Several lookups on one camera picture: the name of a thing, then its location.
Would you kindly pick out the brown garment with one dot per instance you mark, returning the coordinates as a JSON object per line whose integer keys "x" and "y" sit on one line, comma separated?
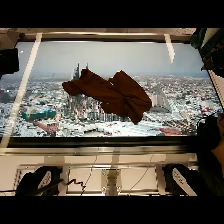
{"x": 116, "y": 93}

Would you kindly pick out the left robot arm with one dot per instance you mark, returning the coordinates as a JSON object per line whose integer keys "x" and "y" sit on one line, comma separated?
{"x": 35, "y": 181}

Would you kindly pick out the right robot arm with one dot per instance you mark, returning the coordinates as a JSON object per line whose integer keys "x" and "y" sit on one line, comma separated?
{"x": 181, "y": 181}

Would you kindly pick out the black garment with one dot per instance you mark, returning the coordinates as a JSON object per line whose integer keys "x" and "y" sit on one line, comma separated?
{"x": 8, "y": 61}

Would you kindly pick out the silver frame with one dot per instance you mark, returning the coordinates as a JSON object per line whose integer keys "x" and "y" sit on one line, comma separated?
{"x": 111, "y": 181}

